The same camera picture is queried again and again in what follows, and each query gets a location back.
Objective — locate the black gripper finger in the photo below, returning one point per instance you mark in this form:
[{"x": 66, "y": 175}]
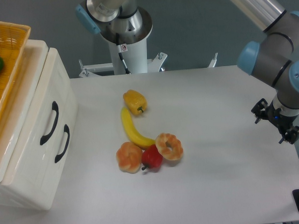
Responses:
[
  {"x": 260, "y": 110},
  {"x": 290, "y": 135}
]

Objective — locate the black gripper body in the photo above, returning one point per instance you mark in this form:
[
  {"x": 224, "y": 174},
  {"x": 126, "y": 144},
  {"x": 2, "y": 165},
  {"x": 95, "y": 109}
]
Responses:
[{"x": 282, "y": 122}]

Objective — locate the black top drawer handle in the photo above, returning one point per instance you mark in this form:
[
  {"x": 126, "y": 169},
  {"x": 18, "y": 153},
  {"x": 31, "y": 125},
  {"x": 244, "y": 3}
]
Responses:
[{"x": 51, "y": 124}]

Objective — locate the black drawer handle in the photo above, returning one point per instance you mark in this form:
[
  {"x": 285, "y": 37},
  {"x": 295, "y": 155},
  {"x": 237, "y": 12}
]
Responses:
[
  {"x": 65, "y": 140},
  {"x": 51, "y": 124}
]

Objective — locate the white drawer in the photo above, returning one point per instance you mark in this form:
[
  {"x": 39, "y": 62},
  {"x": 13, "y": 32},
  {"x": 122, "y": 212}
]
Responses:
[{"x": 25, "y": 165}]

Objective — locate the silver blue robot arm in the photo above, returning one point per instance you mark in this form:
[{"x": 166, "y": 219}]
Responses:
[{"x": 267, "y": 61}]

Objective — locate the white drawer cabinet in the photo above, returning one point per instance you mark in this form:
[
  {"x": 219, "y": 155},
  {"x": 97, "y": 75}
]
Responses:
[{"x": 34, "y": 54}]

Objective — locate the red bell pepper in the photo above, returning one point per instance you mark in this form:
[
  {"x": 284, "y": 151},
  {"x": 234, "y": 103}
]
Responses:
[{"x": 151, "y": 158}]

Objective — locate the yellow banana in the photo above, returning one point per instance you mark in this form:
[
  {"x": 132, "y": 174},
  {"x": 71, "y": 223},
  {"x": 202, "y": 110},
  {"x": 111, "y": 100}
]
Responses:
[{"x": 131, "y": 131}]

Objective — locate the yellow bell pepper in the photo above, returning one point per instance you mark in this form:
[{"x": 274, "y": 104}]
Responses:
[{"x": 135, "y": 102}]

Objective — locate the round knotted bread roll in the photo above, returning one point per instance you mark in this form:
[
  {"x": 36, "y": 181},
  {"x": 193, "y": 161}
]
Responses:
[{"x": 129, "y": 157}]

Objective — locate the orange woven basket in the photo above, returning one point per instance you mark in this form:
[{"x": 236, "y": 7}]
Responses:
[{"x": 13, "y": 38}]

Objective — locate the glazed ring donut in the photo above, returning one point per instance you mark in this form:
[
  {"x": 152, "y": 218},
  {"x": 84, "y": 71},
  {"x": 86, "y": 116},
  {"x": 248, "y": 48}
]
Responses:
[{"x": 169, "y": 146}]

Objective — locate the white metal mounting frame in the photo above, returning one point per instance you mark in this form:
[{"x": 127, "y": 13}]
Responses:
[{"x": 153, "y": 65}]

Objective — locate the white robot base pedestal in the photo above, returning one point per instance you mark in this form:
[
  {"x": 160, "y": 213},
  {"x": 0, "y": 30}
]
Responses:
[{"x": 127, "y": 40}]

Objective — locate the black lower drawer handle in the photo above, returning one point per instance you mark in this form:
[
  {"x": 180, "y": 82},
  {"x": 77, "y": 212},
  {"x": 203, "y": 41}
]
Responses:
[{"x": 65, "y": 140}]

